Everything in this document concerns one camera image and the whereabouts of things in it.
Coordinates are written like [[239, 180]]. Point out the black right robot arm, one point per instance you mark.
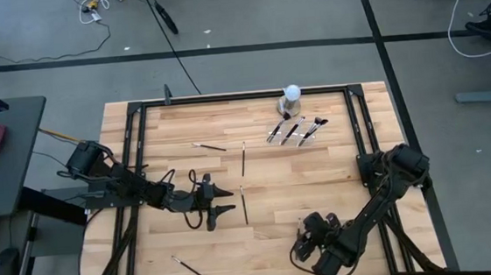
[[366, 220]]

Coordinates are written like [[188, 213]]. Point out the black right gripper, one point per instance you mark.
[[318, 230]]

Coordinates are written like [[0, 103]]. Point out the black metal table frame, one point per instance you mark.
[[246, 96]]

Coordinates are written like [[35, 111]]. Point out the silver desk post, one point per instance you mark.
[[28, 255]]

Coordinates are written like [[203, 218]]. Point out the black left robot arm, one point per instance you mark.
[[131, 186]]

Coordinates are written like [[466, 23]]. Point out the blue-grey desk foot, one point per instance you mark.
[[488, 94]]

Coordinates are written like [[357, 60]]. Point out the grey desk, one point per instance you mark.
[[14, 151]]

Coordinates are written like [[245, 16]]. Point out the black handheld tool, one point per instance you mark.
[[167, 18]]

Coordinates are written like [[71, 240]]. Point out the small white globe lamp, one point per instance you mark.
[[292, 92]]

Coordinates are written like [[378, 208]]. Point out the round-head black makeup brush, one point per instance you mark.
[[321, 123]]

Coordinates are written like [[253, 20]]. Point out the fan makeup brush brown bristles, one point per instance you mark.
[[287, 116]]

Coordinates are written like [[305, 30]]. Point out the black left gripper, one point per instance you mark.
[[189, 201]]

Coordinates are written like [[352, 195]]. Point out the black desk foot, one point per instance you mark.
[[53, 205]]

